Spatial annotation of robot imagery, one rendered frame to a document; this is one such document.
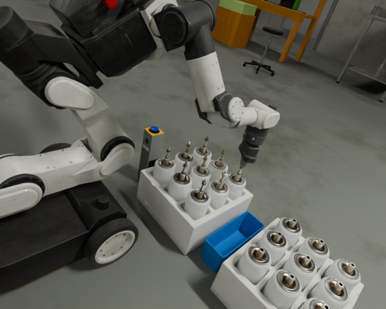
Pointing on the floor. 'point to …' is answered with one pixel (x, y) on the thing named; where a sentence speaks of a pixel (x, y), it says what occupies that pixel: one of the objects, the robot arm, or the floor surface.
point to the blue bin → (230, 240)
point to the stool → (266, 49)
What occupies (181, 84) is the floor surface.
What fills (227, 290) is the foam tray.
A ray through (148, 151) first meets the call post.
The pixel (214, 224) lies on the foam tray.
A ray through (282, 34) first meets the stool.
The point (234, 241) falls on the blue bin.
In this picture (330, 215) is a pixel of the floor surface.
